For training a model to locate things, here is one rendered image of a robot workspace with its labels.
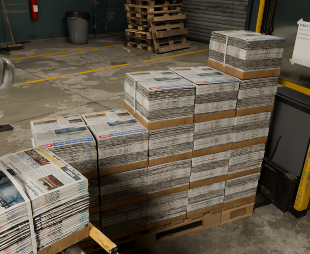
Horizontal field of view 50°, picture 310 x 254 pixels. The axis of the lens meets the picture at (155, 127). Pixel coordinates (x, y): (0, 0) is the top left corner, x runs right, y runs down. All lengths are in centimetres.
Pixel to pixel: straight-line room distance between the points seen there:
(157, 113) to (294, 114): 125
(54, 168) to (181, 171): 109
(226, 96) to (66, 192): 124
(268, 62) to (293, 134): 80
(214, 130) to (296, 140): 88
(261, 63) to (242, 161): 65
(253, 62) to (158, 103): 63
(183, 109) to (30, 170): 101
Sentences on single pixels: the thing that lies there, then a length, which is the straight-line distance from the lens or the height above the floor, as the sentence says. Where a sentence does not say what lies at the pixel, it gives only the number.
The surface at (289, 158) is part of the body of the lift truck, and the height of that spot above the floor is 34.
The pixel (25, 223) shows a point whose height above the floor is 97.
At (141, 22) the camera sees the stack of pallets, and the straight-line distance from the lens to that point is 824.
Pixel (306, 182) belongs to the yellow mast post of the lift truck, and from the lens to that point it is 255.
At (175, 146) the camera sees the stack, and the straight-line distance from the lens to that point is 193.
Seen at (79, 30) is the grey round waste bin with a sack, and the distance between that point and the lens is 871.
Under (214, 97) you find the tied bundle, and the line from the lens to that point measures 194.
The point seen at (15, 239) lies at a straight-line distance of 101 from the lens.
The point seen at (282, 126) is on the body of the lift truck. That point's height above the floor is 56.
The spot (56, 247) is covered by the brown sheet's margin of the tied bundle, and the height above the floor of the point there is 83.
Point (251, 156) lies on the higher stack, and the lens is 232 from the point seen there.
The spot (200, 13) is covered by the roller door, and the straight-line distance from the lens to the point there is 968.
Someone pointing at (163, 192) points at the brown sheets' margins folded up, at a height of 40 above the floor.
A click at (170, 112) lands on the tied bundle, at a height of 92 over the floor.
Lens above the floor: 158
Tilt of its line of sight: 24 degrees down
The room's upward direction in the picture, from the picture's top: 2 degrees clockwise
